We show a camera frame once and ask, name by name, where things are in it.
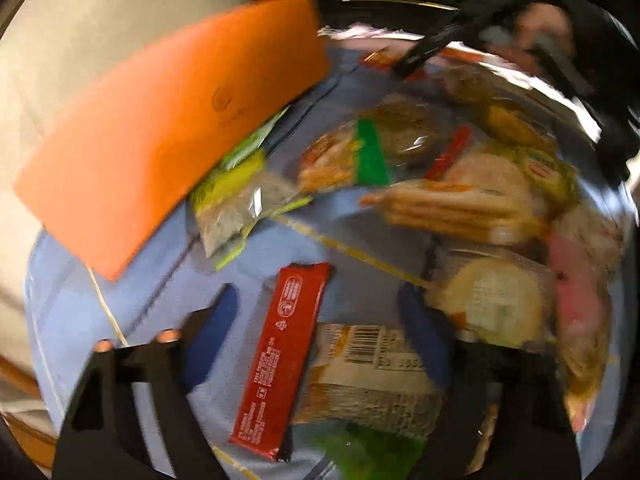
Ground green-white snack packet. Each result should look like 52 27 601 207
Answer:
220 110 291 171

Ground pink label chips packet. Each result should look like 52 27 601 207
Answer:
547 205 621 431

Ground yellow packet with red label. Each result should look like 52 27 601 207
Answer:
440 145 581 221

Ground person's right hand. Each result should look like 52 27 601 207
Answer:
515 2 576 68

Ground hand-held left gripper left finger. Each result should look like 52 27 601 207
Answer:
52 282 238 480

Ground yellow-green grain snack packet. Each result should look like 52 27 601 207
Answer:
190 152 313 271

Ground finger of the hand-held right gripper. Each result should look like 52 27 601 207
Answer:
392 15 481 78

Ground red snack bar packet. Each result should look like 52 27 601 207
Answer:
229 262 333 463

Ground small green snack packet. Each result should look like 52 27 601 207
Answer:
310 422 426 480

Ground light blue tablecloth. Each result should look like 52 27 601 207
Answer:
22 45 626 480

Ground orange cardboard box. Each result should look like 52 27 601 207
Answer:
12 0 331 281

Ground long biscuit stick packet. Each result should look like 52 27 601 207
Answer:
360 180 551 246

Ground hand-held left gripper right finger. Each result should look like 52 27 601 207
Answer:
397 282 583 480

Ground red-topped cracker packet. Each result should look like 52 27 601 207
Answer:
362 47 426 81

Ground clear round cracker packet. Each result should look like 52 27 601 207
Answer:
430 255 556 346

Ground green label cookie packet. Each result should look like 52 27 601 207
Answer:
297 95 451 193

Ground round cracker packet with barcode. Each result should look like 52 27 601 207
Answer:
292 322 446 441

